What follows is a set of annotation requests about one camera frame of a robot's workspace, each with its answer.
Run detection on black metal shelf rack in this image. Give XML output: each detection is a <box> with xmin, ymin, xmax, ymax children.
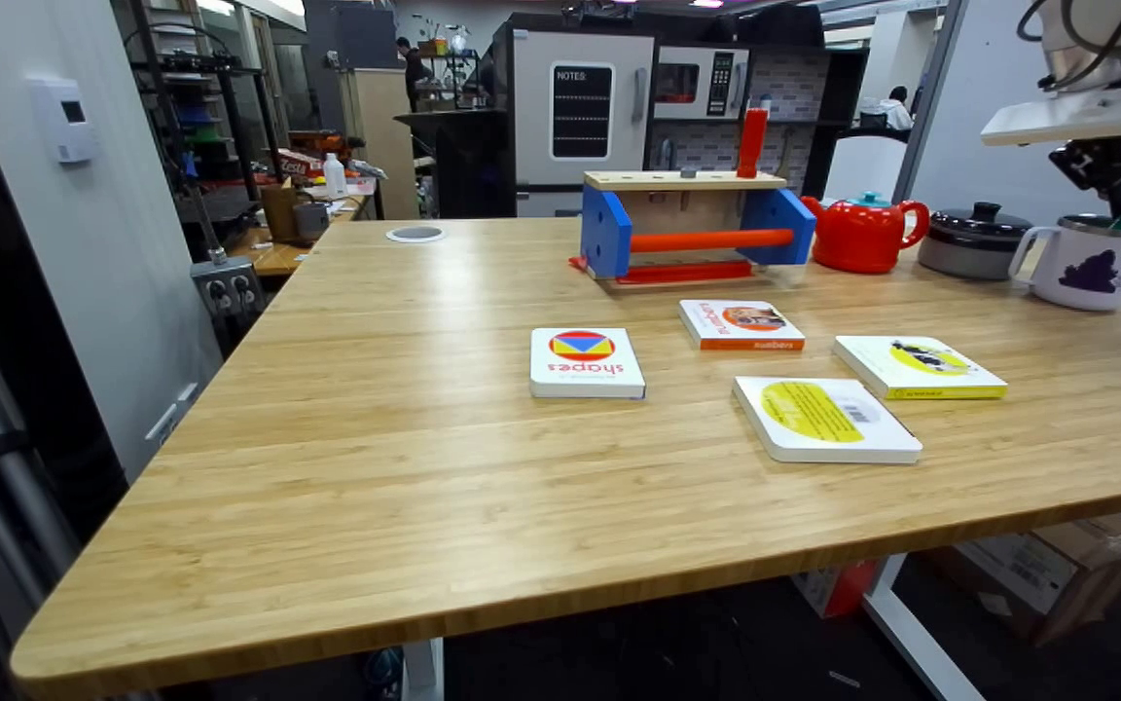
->
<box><xmin>124</xmin><ymin>0</ymin><xmax>285</xmax><ymax>263</ymax></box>

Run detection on wooden blue orange toy box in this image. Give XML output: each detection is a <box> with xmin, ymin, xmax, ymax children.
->
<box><xmin>569</xmin><ymin>166</ymin><xmax>820</xmax><ymax>295</ymax></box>

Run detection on white book with colourful circle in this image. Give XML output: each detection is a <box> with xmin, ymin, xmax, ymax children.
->
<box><xmin>524</xmin><ymin>322</ymin><xmax>650</xmax><ymax>404</ymax></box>

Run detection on beige wooden cabinet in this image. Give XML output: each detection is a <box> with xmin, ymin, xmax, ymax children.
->
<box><xmin>342</xmin><ymin>62</ymin><xmax>421</xmax><ymax>222</ymax></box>

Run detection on white wall dispenser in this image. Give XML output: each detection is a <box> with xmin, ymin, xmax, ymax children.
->
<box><xmin>22</xmin><ymin>71</ymin><xmax>98</xmax><ymax>173</ymax></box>

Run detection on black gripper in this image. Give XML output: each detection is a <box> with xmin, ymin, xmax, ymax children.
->
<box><xmin>1048</xmin><ymin>122</ymin><xmax>1121</xmax><ymax>230</ymax></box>

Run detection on orange and white book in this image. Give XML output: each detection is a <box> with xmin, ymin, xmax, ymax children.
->
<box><xmin>678</xmin><ymin>295</ymin><xmax>809</xmax><ymax>354</ymax></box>

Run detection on person in background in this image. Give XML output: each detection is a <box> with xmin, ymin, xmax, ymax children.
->
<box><xmin>881</xmin><ymin>83</ymin><xmax>918</xmax><ymax>137</ymax></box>

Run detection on grey pot with lid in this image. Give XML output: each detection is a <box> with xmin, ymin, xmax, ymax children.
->
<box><xmin>916</xmin><ymin>200</ymin><xmax>1034</xmax><ymax>284</ymax></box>

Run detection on white enamel mug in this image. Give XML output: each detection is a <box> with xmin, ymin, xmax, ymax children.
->
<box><xmin>1005</xmin><ymin>211</ymin><xmax>1121</xmax><ymax>315</ymax></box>

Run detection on white lab oven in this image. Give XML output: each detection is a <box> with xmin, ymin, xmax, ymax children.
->
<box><xmin>504</xmin><ymin>26</ymin><xmax>656</xmax><ymax>222</ymax></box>

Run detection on black counter cabinet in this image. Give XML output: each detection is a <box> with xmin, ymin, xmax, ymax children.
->
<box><xmin>392</xmin><ymin>105</ymin><xmax>516</xmax><ymax>222</ymax></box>

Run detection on white plastic bottle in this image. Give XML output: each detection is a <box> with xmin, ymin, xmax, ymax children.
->
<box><xmin>319</xmin><ymin>148</ymin><xmax>350</xmax><ymax>200</ymax></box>

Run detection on white book with yellow circle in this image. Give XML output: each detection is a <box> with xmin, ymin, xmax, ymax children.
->
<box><xmin>729</xmin><ymin>374</ymin><xmax>927</xmax><ymax>467</ymax></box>

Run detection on yellow book with black figure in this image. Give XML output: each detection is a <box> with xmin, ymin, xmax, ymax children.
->
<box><xmin>827</xmin><ymin>332</ymin><xmax>1013</xmax><ymax>404</ymax></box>

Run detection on white chair back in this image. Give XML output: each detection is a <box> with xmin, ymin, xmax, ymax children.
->
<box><xmin>820</xmin><ymin>134</ymin><xmax>910</xmax><ymax>206</ymax></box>

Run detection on grey box with knobs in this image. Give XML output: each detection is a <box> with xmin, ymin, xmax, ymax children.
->
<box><xmin>187</xmin><ymin>253</ymin><xmax>264</xmax><ymax>346</ymax></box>

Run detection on white microwave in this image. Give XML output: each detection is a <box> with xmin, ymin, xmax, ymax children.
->
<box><xmin>650</xmin><ymin>43</ymin><xmax>756</xmax><ymax>124</ymax></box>

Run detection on red box under table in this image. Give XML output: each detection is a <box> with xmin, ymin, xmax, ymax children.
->
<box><xmin>795</xmin><ymin>557</ymin><xmax>885</xmax><ymax>623</ymax></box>

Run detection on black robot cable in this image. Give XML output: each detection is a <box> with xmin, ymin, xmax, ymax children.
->
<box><xmin>1013</xmin><ymin>0</ymin><xmax>1121</xmax><ymax>57</ymax></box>

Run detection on wooden box under table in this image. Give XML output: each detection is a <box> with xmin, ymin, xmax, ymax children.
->
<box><xmin>946</xmin><ymin>513</ymin><xmax>1121</xmax><ymax>650</ymax></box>

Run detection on red cylinder peg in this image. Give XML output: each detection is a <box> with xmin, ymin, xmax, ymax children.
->
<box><xmin>733</xmin><ymin>105</ymin><xmax>770</xmax><ymax>184</ymax></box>

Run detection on white table leg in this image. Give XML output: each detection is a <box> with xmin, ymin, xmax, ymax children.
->
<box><xmin>395</xmin><ymin>636</ymin><xmax>449</xmax><ymax>701</ymax></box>
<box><xmin>861</xmin><ymin>552</ymin><xmax>983</xmax><ymax>701</ymax></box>

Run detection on red teapot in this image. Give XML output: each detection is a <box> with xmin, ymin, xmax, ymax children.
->
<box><xmin>796</xmin><ymin>192</ymin><xmax>933</xmax><ymax>276</ymax></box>

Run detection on wrist camera assembly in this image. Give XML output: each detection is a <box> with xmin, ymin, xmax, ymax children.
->
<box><xmin>975</xmin><ymin>86</ymin><xmax>1121</xmax><ymax>150</ymax></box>

